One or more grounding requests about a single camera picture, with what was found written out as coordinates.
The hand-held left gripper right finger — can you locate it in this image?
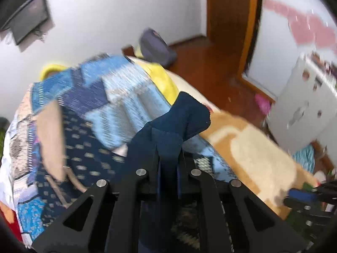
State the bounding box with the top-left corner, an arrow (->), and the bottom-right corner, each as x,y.
178,148 -> 309,253

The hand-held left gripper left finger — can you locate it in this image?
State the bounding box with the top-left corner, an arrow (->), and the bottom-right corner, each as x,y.
32,122 -> 161,253

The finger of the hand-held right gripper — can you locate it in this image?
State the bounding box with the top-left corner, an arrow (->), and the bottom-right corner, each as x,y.
286,187 -> 325,204
283,199 -> 333,217

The blue patchwork garment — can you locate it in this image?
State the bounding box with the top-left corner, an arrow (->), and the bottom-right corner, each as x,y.
4,53 -> 235,253

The turquoise cloth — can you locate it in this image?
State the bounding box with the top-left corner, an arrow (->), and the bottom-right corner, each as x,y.
293,144 -> 315,174

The cream orange printed blanket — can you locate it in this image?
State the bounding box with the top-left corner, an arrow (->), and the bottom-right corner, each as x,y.
166,69 -> 323,220

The white cabinet with stickers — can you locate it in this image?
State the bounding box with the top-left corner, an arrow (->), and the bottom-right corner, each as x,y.
266,53 -> 337,156

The pink object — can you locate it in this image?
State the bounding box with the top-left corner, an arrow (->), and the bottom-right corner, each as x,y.
254,93 -> 272,115

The grey bag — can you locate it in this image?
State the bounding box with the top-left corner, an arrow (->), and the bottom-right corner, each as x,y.
139,28 -> 178,68

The white sheet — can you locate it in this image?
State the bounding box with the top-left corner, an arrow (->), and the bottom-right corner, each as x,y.
0,121 -> 23,213

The red orange plush blanket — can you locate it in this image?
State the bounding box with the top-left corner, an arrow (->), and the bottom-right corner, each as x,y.
0,200 -> 25,244

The wooden door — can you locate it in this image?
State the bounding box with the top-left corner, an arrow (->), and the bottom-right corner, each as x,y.
206,0 -> 264,85

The wooden bed frame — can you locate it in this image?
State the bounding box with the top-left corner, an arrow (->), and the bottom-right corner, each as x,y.
122,46 -> 140,58

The pink wall decoration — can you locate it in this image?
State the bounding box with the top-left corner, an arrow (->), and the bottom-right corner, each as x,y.
263,0 -> 337,51

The wall television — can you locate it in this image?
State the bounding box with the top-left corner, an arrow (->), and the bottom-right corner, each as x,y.
11,0 -> 51,46

